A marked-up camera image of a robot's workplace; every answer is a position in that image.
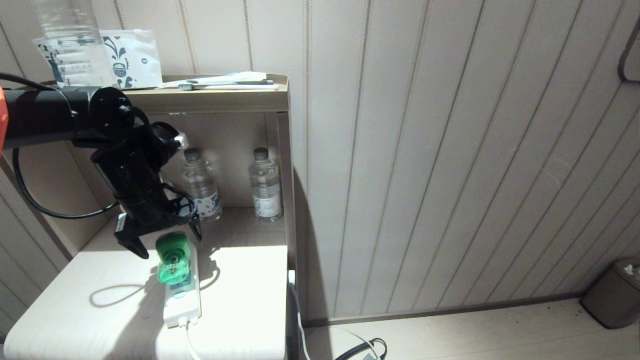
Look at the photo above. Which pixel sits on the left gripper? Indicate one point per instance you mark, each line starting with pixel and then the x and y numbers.
pixel 132 175

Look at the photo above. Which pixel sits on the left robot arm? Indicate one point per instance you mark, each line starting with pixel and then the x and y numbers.
pixel 45 115

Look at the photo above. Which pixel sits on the green mosquito repellent device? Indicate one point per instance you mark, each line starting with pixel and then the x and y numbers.
pixel 173 265

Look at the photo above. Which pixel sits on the white power strip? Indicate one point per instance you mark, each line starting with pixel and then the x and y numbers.
pixel 183 307

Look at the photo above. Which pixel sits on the small clear water bottle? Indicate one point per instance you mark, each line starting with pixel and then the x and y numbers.
pixel 202 187
pixel 265 187

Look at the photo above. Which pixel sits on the beige wooden bedside shelf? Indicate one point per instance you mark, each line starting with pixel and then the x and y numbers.
pixel 240 280

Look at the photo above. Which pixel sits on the white toothbrush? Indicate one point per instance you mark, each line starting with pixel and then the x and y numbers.
pixel 235 87

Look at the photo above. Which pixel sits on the white paper packet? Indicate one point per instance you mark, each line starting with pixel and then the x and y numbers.
pixel 235 77

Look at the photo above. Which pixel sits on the white printed plastic bag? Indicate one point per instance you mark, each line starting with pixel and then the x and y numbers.
pixel 137 57

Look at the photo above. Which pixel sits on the large clear water bottle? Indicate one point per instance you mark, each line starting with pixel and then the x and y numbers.
pixel 75 45

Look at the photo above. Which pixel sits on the grey trash bin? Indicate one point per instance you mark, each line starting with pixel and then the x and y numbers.
pixel 610 300

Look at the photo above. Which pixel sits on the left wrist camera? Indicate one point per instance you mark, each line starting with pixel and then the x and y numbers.
pixel 167 137

